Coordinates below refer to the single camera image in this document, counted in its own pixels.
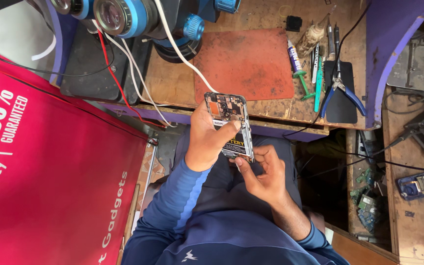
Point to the teal pry tool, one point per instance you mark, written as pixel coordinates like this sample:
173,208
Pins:
318,86

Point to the small black square part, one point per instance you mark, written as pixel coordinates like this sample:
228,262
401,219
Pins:
293,23

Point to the black rectangular pad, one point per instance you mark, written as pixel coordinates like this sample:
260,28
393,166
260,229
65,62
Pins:
342,110

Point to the yellow rubber band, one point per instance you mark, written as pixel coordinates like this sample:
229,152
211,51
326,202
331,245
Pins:
280,11

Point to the person's right hand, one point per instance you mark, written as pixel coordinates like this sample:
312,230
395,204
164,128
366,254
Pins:
269,180

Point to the blue stereo microscope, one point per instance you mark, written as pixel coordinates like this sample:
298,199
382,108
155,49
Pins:
138,16

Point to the white plastic strip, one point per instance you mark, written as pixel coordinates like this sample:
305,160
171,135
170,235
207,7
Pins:
46,51

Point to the silver tweezers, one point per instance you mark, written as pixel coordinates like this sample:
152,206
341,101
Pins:
315,62

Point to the white glue tube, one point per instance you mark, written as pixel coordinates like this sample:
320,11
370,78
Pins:
293,57

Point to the person's left hand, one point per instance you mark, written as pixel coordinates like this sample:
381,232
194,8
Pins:
202,143

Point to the smartphone with battery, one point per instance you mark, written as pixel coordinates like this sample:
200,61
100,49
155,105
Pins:
230,110

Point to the red silicone work mat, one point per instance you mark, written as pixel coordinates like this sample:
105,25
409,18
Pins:
243,66

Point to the red printed banner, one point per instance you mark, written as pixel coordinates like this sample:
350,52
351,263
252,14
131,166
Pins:
50,165

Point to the blue opened phone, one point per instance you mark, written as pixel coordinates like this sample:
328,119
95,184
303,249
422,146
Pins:
420,184

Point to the grimy brown flux bottle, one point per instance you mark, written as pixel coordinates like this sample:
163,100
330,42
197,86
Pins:
309,38

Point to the black microscope base plate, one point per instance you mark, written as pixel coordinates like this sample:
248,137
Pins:
87,70

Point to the metal board holder fixture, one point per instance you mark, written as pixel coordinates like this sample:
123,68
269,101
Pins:
410,68

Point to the green plastic pry tool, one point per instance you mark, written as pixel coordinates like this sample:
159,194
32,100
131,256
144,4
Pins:
303,83

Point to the heap of green circuit boards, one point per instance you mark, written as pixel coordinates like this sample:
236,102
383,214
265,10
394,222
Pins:
366,204

